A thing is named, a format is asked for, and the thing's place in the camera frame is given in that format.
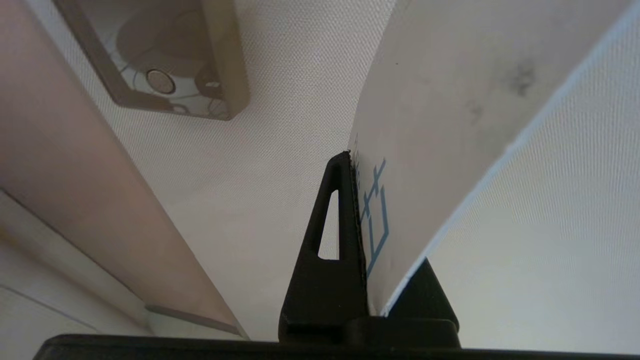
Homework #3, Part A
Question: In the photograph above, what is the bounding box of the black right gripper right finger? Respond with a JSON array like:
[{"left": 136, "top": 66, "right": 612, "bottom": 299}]
[{"left": 387, "top": 257, "right": 460, "bottom": 322}]

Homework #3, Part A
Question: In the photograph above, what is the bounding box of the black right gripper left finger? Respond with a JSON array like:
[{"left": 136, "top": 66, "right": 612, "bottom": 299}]
[{"left": 278, "top": 151, "right": 370, "bottom": 344}]

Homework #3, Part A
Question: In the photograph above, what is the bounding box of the white and blue door hanger sign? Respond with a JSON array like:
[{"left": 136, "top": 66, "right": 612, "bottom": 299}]
[{"left": 347, "top": 0, "right": 640, "bottom": 317}]

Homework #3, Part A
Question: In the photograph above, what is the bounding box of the cream white door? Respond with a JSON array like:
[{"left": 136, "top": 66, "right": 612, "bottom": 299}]
[{"left": 24, "top": 0, "right": 640, "bottom": 354}]

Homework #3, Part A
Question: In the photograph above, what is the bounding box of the dark baseboard strip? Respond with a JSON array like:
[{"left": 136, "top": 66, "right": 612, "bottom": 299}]
[{"left": 144, "top": 304, "right": 244, "bottom": 337}]

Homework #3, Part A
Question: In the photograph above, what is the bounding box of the brown metal lock plate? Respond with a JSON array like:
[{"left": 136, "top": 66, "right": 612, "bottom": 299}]
[{"left": 52, "top": 0, "right": 251, "bottom": 122}]

